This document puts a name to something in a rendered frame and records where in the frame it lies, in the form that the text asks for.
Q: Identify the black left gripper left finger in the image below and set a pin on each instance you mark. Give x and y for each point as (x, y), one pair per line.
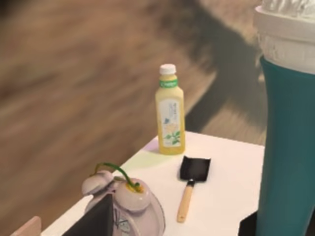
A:
(98, 218)

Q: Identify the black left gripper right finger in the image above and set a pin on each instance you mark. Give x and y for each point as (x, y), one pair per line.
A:
(249, 226)

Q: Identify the yellow juice bottle white cap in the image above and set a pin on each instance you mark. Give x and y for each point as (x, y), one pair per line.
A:
(169, 118)

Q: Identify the teal brush handle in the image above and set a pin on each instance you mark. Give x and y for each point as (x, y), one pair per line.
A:
(288, 123)

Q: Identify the pale pink block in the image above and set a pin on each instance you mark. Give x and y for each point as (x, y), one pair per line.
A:
(30, 227)

